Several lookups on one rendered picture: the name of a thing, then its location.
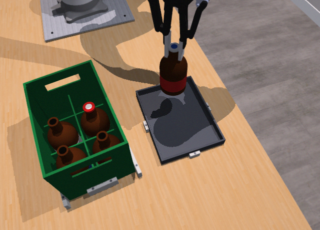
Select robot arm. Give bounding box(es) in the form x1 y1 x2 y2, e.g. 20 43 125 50
51 0 108 24

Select green bottle crate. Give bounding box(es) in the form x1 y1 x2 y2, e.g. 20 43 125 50
23 60 136 200

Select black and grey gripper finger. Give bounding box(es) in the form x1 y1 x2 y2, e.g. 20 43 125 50
177 0 209 61
148 0 173 58

